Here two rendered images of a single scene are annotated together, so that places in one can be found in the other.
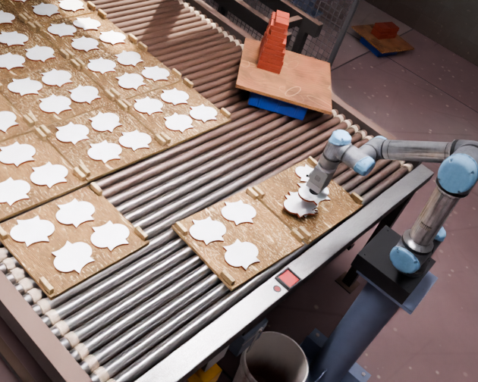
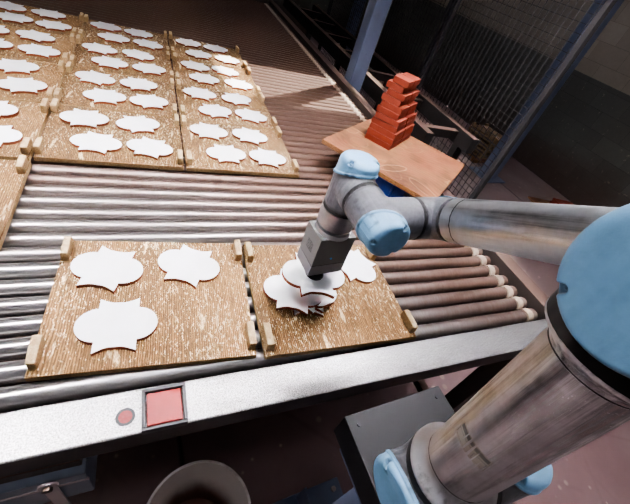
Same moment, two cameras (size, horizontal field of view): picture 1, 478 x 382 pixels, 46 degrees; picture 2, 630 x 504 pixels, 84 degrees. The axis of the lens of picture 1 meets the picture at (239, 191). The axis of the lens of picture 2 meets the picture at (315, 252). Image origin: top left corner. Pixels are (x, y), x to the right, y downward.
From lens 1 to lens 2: 1.64 m
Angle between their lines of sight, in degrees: 21
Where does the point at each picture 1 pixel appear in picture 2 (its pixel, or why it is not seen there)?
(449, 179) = (619, 298)
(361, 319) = not seen: outside the picture
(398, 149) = (475, 215)
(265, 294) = (88, 417)
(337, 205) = (367, 319)
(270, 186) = (279, 253)
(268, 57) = (378, 126)
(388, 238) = (429, 413)
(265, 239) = (191, 318)
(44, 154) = (23, 120)
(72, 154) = (54, 132)
